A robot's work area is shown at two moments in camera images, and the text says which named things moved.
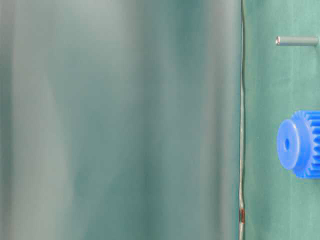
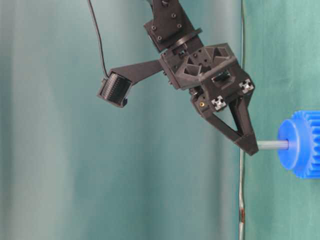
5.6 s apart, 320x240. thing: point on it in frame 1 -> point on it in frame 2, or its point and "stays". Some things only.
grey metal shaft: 297,41 -> 272,145
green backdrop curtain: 120,119 stays
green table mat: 279,82 stays
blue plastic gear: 298,144 stays
